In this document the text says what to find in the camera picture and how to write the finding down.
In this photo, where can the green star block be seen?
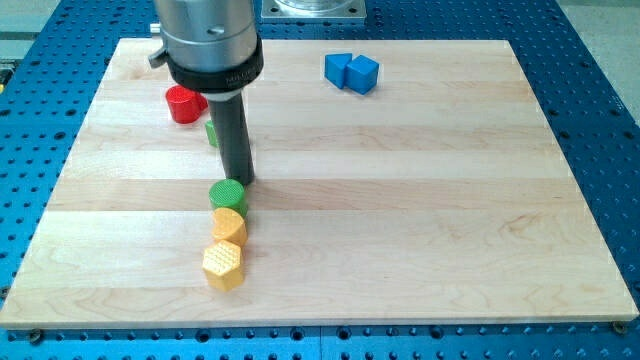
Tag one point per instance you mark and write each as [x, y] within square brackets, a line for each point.
[211, 133]

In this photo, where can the green circle block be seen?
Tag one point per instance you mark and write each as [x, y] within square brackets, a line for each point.
[228, 193]

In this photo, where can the yellow heart block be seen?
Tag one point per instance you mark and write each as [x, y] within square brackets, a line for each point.
[229, 226]

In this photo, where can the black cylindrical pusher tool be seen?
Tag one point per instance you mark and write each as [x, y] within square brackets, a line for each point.
[229, 122]

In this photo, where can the blue cube block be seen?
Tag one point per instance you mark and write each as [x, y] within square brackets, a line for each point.
[362, 74]

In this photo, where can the blue triangle block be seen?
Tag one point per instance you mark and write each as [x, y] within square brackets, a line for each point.
[335, 66]

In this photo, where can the wooden board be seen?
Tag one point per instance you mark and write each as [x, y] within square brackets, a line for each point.
[440, 196]

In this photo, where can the yellow hexagon block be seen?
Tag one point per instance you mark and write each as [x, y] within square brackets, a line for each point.
[223, 265]

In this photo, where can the red cylinder block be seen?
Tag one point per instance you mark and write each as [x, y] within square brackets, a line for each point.
[185, 105]

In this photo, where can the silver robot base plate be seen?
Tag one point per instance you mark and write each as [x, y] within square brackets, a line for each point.
[273, 11]

